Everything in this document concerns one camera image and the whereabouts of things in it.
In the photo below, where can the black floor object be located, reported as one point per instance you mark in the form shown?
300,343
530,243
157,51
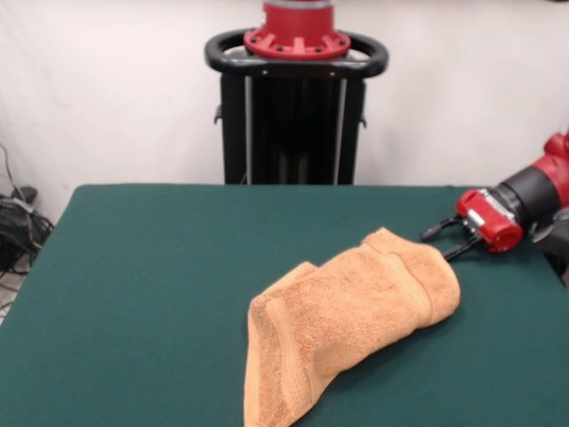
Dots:
558,258

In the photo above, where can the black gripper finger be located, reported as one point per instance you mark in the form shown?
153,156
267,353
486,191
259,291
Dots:
440,228
462,249

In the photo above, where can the tan terry towel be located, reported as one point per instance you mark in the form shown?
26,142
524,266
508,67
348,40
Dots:
347,302

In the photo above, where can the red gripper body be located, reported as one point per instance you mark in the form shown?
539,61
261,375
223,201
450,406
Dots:
493,222

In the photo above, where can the dark green table cloth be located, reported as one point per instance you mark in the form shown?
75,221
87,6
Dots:
133,289

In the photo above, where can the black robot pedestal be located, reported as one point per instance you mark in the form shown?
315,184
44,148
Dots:
302,124

